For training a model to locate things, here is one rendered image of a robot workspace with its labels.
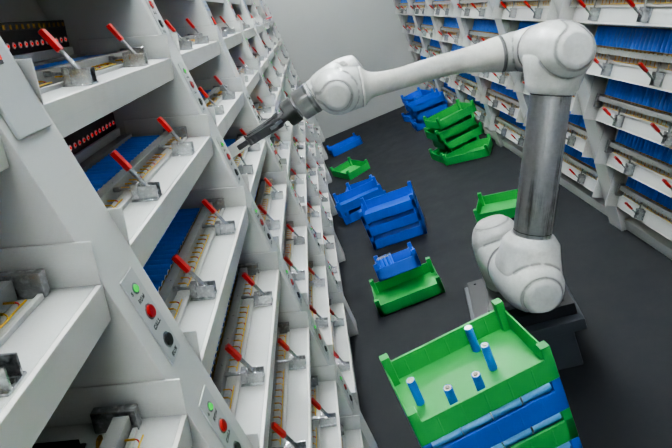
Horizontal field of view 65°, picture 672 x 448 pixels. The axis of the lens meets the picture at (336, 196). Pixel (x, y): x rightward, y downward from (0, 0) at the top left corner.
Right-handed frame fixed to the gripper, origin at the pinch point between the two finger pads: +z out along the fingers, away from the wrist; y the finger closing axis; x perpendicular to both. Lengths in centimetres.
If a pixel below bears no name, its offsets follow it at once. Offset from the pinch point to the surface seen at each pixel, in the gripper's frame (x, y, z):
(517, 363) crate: -60, -60, -35
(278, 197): -25.9, 25.7, 5.6
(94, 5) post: 45, -27, 0
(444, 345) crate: -55, -50, -23
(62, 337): 10, -107, -3
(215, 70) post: 20.6, 42.6, 0.7
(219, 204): -4.7, -29.5, 4.9
